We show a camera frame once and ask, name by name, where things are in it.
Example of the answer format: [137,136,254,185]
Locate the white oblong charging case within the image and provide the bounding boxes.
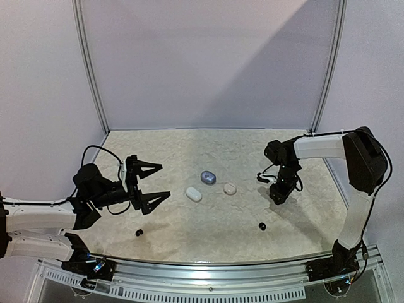
[185,187,203,202]

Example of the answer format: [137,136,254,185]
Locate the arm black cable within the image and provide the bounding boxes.
[260,128,394,253]
[0,145,132,215]

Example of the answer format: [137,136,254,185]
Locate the aluminium corner post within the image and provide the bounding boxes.
[72,0,110,136]
[309,0,347,133]

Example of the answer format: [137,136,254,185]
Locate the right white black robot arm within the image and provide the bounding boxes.
[263,126,392,275]

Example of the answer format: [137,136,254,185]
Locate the blue earbud charging case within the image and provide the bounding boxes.
[200,170,217,185]

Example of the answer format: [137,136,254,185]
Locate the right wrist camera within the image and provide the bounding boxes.
[256,172,278,184]

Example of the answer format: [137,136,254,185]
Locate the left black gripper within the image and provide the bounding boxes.
[91,160,170,214]

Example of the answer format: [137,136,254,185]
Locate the black earbud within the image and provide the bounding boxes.
[258,222,266,231]
[135,229,143,237]

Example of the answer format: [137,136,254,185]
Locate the right aluminium corner post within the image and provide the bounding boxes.
[309,0,347,133]

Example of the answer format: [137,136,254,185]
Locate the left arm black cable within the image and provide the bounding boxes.
[0,145,132,215]

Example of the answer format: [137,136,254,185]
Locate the aluminium front rail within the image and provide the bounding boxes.
[26,245,395,302]

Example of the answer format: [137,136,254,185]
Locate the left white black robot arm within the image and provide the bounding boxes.
[1,155,170,274]

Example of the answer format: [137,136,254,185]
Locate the left aluminium corner post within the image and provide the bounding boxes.
[72,0,110,136]

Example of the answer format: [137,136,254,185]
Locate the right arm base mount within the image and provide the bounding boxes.
[305,252,360,282]

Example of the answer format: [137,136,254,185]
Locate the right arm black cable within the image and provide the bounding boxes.
[260,128,394,253]

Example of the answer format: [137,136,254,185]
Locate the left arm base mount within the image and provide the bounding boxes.
[61,252,117,281]

